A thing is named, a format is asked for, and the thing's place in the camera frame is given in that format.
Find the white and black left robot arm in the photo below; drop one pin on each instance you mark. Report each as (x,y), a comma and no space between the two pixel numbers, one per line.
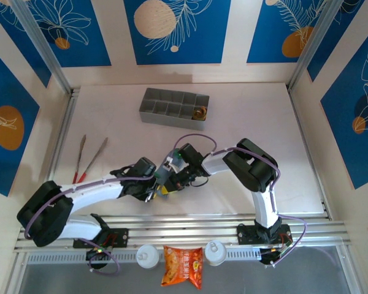
(92,193)

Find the orange snack bag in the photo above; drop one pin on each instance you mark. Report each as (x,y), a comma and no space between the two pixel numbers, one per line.
(181,265)

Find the grey divided organizer box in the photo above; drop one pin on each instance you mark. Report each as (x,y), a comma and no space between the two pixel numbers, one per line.
(159,107)

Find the aluminium side rail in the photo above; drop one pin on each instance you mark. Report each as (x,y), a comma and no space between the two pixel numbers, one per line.
(308,153)
(59,147)

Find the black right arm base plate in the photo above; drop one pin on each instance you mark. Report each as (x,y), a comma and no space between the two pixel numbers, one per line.
(246,234)

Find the aluminium corner post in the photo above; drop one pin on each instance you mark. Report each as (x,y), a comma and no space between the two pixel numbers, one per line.
(312,46)
(46,46)

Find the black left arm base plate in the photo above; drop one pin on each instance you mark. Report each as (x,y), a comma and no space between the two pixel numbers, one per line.
(119,237)

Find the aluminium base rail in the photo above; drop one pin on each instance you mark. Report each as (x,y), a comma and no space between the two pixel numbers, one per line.
(184,228)

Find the white pull-tab can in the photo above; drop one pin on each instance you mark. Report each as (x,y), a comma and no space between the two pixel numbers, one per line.
(215,252)

